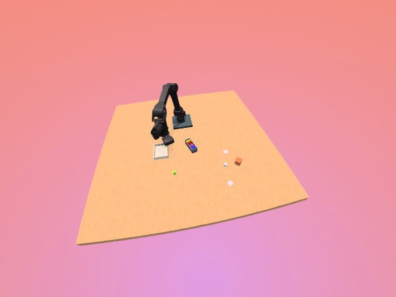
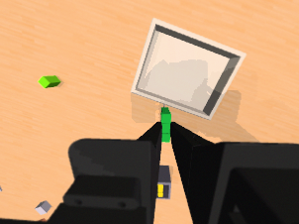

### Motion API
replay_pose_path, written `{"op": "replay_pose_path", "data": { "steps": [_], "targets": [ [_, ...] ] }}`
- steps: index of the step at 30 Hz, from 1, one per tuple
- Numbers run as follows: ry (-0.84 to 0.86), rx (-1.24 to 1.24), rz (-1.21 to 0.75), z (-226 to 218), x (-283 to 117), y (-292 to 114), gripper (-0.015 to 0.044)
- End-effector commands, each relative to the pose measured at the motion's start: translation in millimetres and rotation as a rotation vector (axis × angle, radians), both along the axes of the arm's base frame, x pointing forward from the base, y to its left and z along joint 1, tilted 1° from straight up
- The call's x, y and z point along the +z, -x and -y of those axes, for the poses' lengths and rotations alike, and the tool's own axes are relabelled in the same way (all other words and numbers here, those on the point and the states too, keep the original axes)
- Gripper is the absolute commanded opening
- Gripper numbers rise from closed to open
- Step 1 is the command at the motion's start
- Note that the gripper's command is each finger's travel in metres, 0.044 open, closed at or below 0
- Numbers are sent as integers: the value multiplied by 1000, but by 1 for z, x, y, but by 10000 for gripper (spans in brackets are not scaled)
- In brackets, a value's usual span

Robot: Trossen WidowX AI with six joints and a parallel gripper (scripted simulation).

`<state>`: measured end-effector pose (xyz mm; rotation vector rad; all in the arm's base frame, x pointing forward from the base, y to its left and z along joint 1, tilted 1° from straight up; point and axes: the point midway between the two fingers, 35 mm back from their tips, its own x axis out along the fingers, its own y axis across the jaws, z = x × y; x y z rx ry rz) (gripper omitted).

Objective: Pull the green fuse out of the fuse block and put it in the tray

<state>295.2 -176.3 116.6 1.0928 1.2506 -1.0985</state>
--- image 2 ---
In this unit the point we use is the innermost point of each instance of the small grey block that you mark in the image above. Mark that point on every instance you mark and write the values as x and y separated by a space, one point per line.
43 207

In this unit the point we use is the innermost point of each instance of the green blade fuse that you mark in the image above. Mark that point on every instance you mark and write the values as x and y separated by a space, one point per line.
165 121

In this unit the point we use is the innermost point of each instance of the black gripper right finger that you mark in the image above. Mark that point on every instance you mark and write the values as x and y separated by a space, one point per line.
204 167

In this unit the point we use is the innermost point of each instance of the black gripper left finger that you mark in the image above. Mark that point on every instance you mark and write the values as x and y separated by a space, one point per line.
122 157

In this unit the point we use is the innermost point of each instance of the small green block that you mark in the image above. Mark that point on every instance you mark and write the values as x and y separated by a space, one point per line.
49 81

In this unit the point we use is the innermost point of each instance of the grey fuse block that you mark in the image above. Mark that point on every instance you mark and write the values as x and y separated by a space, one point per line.
164 183

